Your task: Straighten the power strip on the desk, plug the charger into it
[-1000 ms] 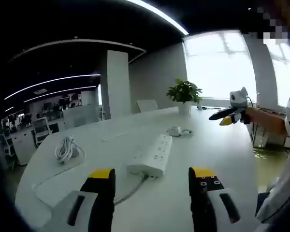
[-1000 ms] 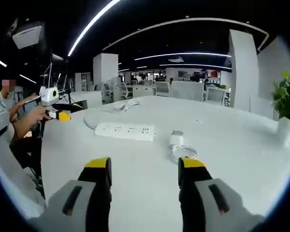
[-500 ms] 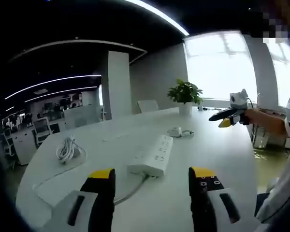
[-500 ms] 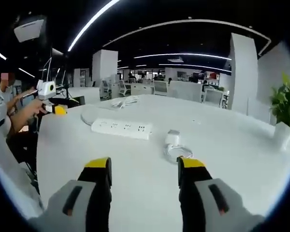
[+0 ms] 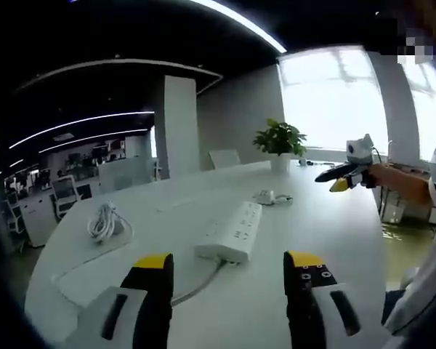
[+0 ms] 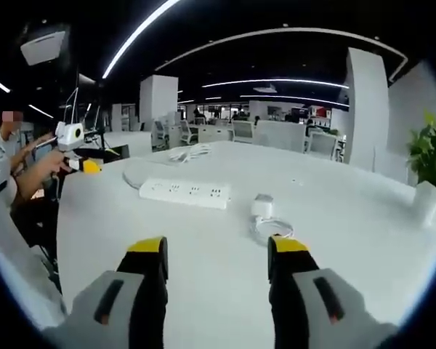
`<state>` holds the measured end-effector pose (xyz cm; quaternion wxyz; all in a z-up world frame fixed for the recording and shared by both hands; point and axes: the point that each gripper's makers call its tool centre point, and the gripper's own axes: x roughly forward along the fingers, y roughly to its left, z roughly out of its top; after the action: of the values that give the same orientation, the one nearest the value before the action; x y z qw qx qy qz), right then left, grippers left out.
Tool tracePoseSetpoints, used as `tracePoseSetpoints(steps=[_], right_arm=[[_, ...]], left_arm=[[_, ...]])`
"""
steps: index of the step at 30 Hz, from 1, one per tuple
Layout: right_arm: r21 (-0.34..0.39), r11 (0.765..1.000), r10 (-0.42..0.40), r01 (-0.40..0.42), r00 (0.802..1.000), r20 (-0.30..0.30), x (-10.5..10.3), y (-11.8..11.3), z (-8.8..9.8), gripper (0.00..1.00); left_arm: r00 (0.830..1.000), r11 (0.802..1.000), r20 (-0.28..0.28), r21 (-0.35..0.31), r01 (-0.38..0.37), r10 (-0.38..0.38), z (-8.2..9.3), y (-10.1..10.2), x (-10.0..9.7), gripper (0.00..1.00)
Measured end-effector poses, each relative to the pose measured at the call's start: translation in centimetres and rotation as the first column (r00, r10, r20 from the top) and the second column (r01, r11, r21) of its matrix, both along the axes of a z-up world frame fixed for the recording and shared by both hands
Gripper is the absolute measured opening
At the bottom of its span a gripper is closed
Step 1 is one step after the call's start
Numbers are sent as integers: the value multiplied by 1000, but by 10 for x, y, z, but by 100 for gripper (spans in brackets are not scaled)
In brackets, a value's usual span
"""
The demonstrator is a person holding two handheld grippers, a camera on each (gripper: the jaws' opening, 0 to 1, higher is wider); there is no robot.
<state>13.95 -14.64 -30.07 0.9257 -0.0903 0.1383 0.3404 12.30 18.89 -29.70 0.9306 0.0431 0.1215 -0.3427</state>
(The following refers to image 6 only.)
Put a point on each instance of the person's left hand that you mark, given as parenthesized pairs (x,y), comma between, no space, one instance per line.
(54,163)

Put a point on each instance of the long ceiling light strip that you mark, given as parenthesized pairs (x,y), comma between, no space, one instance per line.
(138,34)

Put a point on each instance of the white office chair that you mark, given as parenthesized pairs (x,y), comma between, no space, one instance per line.
(161,134)
(188,131)
(322,144)
(243,131)

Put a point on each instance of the white power strip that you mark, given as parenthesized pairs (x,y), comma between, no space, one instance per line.
(183,193)

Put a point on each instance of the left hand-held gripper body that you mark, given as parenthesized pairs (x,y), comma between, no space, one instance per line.
(69,136)

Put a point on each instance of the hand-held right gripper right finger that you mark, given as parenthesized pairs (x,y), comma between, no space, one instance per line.
(290,291)

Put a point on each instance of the white charger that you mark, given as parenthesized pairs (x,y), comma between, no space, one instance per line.
(261,205)

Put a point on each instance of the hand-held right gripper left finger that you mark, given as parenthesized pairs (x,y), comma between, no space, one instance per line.
(145,291)

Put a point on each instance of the ceiling air conditioner unit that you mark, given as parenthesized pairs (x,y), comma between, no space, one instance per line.
(43,47)

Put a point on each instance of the white plant pot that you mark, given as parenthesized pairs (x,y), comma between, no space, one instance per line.
(427,203)

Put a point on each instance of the white desk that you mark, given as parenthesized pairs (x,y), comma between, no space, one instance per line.
(203,225)

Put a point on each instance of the black office chair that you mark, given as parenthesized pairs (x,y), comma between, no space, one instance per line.
(40,225)

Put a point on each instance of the green potted plant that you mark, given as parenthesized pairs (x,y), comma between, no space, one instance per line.
(432,152)

